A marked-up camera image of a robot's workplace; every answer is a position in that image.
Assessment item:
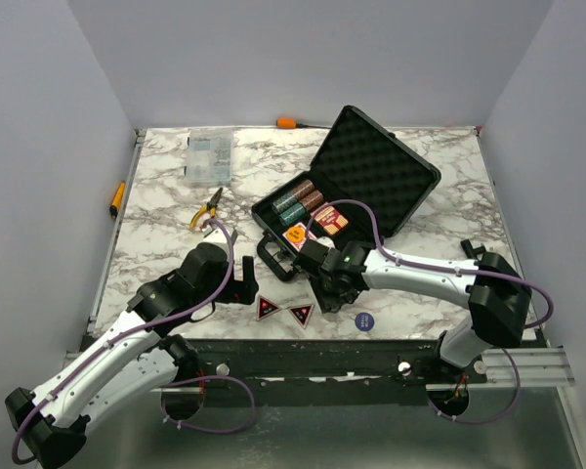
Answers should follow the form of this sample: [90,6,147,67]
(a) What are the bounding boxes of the green chip stack front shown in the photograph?
[279,202,307,227]

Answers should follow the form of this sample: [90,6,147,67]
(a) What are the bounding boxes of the green chip stack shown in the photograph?
[272,192,298,214]
[279,202,307,227]

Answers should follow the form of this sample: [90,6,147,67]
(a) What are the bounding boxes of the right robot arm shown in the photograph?
[308,241,532,383]

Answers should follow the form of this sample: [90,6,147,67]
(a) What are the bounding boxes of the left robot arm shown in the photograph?
[5,242,259,468]

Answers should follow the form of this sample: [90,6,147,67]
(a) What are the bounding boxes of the black poker set case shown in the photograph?
[251,106,441,282]

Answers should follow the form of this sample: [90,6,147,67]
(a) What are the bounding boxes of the left all-in triangle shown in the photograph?
[257,295,281,321]

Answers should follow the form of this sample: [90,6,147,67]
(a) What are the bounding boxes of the all-in triangle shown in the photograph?
[257,295,281,321]
[288,304,314,328]

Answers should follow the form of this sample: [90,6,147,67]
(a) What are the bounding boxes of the right all-in triangle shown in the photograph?
[288,304,314,328]

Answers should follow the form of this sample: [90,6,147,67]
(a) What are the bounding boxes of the blue small blind button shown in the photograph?
[355,312,375,332]

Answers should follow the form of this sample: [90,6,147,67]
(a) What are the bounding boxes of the brown chip stack front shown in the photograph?
[301,190,324,212]

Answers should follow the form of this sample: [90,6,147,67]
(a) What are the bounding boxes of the brown chip stack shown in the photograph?
[301,190,324,212]
[291,180,314,200]

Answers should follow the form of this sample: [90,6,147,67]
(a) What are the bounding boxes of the green chip stack rear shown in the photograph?
[272,192,298,214]

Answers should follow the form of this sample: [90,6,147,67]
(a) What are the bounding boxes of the brown chip stack rear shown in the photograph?
[291,180,314,200]

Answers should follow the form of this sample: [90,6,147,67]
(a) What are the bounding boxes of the clear plastic screw box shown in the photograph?
[185,128,233,187]

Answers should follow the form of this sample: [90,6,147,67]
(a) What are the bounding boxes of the black t-shaped knob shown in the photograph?
[460,239,486,259]

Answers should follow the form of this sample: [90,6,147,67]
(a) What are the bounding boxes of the orange tool at left edge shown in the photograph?
[108,181,126,219]

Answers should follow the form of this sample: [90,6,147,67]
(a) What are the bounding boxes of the orange screwdriver at back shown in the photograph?
[275,118,329,130]

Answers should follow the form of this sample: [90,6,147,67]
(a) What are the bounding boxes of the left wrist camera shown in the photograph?
[202,227,237,253]

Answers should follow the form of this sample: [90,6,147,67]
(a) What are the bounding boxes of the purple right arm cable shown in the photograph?
[305,198,556,426]

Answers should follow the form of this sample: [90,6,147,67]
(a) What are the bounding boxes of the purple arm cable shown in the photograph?
[305,198,556,426]
[11,218,258,465]

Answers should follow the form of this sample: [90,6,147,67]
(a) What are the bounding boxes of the yellow handled pliers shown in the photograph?
[189,187,224,230]

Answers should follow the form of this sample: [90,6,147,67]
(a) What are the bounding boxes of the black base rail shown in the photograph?
[80,334,489,409]

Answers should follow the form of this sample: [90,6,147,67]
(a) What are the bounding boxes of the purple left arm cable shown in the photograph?
[11,218,258,465]

